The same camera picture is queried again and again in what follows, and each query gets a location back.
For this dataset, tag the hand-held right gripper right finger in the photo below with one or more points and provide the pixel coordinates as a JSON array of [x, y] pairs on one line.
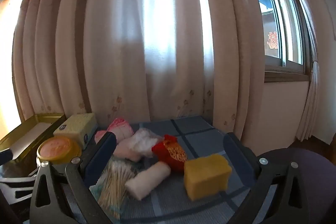
[[236, 150]]

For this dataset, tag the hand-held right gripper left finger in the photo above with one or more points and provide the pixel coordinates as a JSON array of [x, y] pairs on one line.
[[101, 155]]

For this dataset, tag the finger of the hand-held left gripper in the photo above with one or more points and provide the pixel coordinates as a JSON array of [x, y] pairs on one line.
[[6, 155], [15, 193]]

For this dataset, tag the bag of cotton swabs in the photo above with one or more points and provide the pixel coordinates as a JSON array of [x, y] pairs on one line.
[[115, 182]]

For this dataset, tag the white sock pink lace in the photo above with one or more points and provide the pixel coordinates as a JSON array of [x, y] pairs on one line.
[[120, 129]]

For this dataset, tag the yellow sponge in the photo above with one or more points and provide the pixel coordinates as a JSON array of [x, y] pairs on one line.
[[204, 174]]

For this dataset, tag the white cloth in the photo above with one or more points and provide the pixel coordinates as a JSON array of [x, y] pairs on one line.
[[144, 142]]

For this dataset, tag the white sponge block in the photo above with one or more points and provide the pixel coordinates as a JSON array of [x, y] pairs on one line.
[[147, 179]]

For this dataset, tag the gold tin box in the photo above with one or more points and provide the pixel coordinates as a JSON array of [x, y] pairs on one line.
[[50, 119]]

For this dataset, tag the red gold patterned pouch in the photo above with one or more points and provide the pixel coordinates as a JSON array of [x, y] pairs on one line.
[[170, 155]]

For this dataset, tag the blue checked tablecloth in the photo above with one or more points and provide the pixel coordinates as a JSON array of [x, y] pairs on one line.
[[204, 134]]

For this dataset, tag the cream tissue box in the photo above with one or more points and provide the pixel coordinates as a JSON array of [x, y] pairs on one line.
[[76, 127]]

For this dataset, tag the round gold container pink lid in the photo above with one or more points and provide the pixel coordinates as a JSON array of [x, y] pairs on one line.
[[57, 148]]

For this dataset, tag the purple stool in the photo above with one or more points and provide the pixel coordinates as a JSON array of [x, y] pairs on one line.
[[315, 174]]

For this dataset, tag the tied white curtain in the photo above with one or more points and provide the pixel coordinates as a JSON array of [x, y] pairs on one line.
[[312, 108]]

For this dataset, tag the floral cream curtain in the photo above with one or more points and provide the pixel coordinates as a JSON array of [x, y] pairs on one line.
[[157, 56]]

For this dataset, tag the red paper window sticker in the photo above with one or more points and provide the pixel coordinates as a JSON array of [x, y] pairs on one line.
[[273, 40]]

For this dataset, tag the sliding window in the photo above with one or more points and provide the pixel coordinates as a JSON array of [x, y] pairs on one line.
[[278, 29]]

